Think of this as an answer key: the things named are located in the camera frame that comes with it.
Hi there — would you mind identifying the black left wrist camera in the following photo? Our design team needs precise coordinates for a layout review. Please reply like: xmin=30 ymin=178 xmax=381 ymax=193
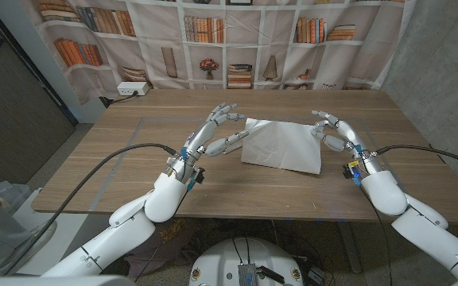
xmin=187 ymin=167 xmax=206 ymax=191

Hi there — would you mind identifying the white paper sheet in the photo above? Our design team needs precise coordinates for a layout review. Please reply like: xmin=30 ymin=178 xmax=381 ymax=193
xmin=240 ymin=118 xmax=322 ymax=176

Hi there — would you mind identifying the white shoe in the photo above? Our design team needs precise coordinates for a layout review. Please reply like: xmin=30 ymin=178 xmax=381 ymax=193
xmin=21 ymin=220 xmax=58 ymax=259

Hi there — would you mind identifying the purple cloth on floor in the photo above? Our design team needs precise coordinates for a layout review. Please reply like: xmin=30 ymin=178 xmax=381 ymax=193
xmin=125 ymin=217 xmax=198 ymax=278

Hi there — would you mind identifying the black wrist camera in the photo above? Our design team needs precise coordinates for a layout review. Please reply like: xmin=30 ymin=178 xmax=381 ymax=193
xmin=187 ymin=167 xmax=206 ymax=191
xmin=342 ymin=160 xmax=363 ymax=187

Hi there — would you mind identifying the grey finned electronics module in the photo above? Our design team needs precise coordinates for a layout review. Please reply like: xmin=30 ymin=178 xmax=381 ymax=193
xmin=238 ymin=262 xmax=258 ymax=286

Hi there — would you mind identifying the white power strip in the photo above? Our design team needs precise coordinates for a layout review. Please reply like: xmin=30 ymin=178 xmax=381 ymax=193
xmin=116 ymin=81 xmax=150 ymax=97

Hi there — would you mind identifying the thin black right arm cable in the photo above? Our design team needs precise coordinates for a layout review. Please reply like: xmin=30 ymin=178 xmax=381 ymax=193
xmin=358 ymin=186 xmax=394 ymax=286

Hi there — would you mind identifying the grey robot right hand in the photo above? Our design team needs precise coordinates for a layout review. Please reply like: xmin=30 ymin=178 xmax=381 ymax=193
xmin=310 ymin=110 xmax=385 ymax=176

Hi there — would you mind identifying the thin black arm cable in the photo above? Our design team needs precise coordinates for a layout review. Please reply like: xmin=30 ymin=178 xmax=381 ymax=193
xmin=133 ymin=190 xmax=188 ymax=283
xmin=358 ymin=186 xmax=394 ymax=286

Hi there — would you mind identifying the white robot chest shell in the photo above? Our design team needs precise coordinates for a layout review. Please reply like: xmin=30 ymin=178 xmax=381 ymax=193
xmin=0 ymin=275 xmax=137 ymax=286

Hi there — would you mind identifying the black power plug cable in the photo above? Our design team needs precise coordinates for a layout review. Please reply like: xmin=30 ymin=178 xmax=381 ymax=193
xmin=98 ymin=90 xmax=139 ymax=109

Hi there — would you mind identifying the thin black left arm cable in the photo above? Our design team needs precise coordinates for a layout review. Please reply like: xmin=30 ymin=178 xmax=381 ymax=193
xmin=133 ymin=190 xmax=188 ymax=283

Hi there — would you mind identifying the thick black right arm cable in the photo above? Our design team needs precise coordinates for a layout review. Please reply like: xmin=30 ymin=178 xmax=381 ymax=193
xmin=374 ymin=144 xmax=458 ymax=174

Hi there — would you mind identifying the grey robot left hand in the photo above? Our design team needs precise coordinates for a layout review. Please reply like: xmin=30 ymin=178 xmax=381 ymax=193
xmin=167 ymin=102 xmax=250 ymax=184

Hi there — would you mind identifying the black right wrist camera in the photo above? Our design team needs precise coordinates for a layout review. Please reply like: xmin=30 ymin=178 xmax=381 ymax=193
xmin=342 ymin=160 xmax=363 ymax=187

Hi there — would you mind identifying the white robot torso base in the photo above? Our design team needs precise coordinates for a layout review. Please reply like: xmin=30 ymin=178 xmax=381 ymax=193
xmin=188 ymin=237 xmax=305 ymax=286

